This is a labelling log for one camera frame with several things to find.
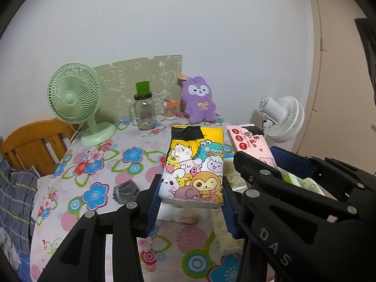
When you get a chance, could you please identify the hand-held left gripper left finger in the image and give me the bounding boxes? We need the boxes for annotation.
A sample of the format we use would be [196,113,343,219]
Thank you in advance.
[38,175,163,282]

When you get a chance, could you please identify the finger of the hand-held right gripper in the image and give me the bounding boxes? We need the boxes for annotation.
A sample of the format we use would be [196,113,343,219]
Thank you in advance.
[270,146,376,212]
[233,152,363,282]

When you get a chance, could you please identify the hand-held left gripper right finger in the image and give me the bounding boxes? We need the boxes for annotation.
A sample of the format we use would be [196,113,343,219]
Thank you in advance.
[222,176,246,241]

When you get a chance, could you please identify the green orange tissue pack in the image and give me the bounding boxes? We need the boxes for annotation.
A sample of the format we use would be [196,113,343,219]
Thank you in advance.
[282,172,303,186]

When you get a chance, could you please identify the pink tissue pack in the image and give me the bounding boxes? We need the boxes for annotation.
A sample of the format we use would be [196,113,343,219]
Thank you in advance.
[227,124,279,172]

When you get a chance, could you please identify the yellow cartoon animal tissue pack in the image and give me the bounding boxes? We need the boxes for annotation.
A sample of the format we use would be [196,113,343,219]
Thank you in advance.
[159,125,225,210]

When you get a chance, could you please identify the grey crumpled cloth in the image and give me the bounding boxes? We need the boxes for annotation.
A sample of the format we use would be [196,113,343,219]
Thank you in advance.
[113,180,141,204]

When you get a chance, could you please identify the white standing fan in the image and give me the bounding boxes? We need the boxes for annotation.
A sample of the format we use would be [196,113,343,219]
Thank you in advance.
[250,95,305,146]

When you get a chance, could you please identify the beige wardrobe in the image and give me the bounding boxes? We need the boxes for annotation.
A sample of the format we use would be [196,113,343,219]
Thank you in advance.
[302,0,376,165]

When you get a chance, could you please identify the glass jar with green lid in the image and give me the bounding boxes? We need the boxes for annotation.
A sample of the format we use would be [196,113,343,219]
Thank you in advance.
[129,81,157,131]

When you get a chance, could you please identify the small jar with orange lid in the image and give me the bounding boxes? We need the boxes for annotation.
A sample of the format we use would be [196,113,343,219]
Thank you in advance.
[164,100,180,120]

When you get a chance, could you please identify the purple plush bunny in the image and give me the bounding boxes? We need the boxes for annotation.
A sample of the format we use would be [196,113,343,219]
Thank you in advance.
[177,73,219,124]

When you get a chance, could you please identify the dark object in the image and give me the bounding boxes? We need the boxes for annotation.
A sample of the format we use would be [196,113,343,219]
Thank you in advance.
[355,18,376,108]

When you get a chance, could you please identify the green patterned board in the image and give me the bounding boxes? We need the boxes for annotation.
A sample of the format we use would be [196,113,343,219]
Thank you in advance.
[94,54,183,124]

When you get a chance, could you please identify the green desk fan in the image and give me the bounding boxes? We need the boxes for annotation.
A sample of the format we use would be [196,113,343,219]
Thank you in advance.
[47,62,116,147]

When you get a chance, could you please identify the blue plaid bedding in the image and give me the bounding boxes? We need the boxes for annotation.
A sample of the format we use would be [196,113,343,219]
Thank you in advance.
[0,153,40,259]

